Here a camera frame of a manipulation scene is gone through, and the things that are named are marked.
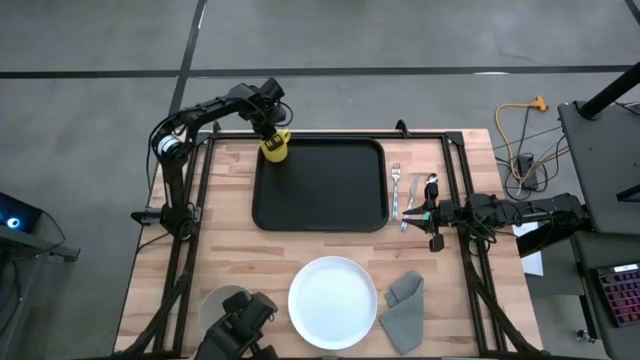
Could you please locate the silver fork pale handle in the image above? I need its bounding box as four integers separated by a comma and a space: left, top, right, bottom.
390, 161, 403, 222

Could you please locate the black device blue light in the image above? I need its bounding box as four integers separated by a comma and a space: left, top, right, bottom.
0, 191, 44, 234

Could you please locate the grey cloth napkin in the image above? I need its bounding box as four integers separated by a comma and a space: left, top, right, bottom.
378, 270, 426, 356

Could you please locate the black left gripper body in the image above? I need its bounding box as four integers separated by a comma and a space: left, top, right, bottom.
238, 82, 281, 144

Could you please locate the black power adapter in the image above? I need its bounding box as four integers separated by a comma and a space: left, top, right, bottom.
514, 153, 541, 193

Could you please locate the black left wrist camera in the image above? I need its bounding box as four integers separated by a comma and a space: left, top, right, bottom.
258, 77, 287, 104

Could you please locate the yellow mug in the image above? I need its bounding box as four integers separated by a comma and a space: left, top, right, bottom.
258, 128, 293, 165

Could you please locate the black blurred mechanical device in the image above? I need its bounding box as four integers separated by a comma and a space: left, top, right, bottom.
193, 289, 279, 360

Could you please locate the yellow extension cable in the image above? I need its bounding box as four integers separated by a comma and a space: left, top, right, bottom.
494, 94, 571, 187

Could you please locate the black plastic serving tray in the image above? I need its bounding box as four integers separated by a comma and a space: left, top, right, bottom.
251, 136, 391, 233

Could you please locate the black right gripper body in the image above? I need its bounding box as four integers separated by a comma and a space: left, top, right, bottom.
424, 174, 469, 253

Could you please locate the grey side desk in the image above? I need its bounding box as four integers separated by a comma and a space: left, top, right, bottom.
0, 223, 82, 360

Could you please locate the white paper sheet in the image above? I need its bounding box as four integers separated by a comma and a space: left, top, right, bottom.
510, 221, 546, 278

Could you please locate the off-white bowl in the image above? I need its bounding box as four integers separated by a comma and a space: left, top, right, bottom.
197, 284, 254, 337

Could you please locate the white round plate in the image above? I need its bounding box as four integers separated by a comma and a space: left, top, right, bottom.
287, 255, 379, 352

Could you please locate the black aluminium table frame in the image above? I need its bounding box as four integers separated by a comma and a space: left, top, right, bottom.
117, 119, 544, 360

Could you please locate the dark grey keyboard desk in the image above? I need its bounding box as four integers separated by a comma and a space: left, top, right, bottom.
569, 230, 640, 360

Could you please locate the black slanted pole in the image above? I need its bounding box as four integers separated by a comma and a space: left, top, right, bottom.
578, 62, 640, 121

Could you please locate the backlit colourful keyboard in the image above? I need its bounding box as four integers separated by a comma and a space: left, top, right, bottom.
591, 261, 640, 329

